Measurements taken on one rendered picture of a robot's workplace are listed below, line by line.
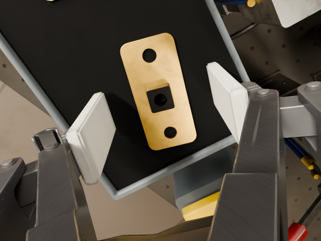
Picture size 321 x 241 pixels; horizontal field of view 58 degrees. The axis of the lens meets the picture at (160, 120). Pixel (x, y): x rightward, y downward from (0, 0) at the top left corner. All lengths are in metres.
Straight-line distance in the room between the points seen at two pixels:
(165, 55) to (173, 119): 0.05
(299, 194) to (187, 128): 0.71
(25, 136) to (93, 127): 1.49
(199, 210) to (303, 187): 0.65
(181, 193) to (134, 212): 1.48
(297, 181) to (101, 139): 0.75
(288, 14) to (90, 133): 0.19
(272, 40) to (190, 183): 0.49
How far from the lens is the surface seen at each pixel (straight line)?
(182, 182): 0.30
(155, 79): 0.21
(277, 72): 0.72
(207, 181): 0.28
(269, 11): 0.29
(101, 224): 1.84
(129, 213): 1.77
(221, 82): 0.16
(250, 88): 0.16
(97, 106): 0.18
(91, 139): 0.16
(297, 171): 0.87
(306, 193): 0.92
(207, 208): 0.27
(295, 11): 0.28
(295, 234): 0.38
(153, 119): 0.22
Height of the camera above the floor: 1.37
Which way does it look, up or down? 69 degrees down
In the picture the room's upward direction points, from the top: 179 degrees clockwise
